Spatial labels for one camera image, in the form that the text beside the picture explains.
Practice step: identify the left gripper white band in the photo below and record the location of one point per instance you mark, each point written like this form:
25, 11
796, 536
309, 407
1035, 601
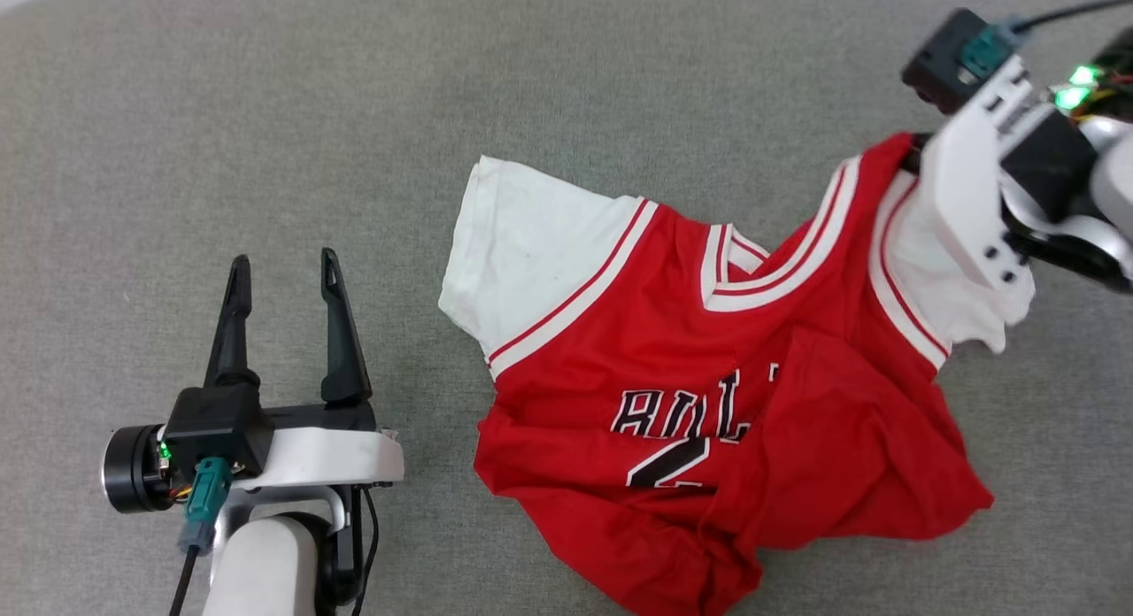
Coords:
327, 457

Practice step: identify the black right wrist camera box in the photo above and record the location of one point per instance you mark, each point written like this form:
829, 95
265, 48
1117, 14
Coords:
943, 58

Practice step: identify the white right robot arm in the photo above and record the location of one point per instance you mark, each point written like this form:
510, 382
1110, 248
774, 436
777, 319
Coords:
1115, 173

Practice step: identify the grey fabric sofa cushion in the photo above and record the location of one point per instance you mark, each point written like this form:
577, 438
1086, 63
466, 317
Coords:
265, 111

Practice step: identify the red and white basketball jersey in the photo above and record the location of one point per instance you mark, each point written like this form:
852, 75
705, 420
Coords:
620, 350

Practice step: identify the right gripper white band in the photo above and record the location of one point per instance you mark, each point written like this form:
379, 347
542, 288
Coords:
965, 182

